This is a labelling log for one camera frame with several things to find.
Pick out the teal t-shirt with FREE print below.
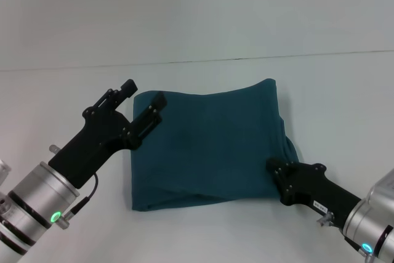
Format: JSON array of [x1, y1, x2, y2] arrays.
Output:
[[131, 78, 299, 212]]

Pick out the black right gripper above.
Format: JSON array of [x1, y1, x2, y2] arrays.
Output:
[[265, 157, 361, 227]]

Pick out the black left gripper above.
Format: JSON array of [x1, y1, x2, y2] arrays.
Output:
[[48, 79, 168, 190]]

